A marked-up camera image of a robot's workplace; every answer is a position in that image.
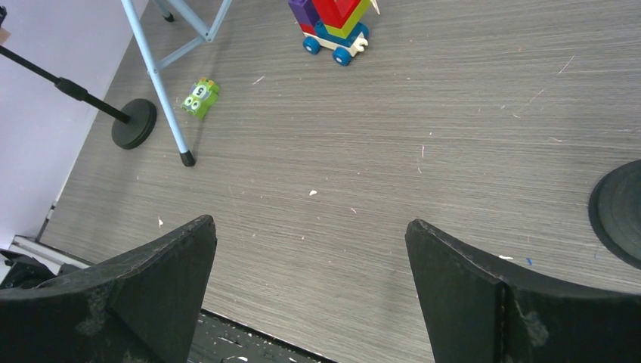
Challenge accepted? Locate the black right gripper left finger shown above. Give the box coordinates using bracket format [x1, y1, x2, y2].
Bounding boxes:
[1, 215, 217, 362]

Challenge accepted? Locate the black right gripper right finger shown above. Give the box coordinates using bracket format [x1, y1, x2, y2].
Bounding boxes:
[405, 219, 640, 362]

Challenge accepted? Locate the black right microphone stand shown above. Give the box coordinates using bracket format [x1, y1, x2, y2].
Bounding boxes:
[588, 160, 640, 269]

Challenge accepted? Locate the black microphone stand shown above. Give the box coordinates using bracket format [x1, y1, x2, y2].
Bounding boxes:
[588, 160, 640, 269]
[1, 46, 157, 150]

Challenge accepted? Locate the black left microphone stand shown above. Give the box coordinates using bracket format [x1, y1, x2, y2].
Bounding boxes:
[1, 46, 157, 150]

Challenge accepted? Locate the green number five toy block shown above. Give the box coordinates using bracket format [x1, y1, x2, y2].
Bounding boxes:
[181, 77, 220, 119]

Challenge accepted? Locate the light blue music stand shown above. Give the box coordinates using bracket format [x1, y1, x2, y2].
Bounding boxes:
[121, 0, 232, 167]

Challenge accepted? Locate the colourful toy brick car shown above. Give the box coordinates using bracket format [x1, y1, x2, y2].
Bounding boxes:
[287, 0, 380, 67]

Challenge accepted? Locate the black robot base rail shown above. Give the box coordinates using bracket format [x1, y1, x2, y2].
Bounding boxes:
[187, 309, 331, 363]

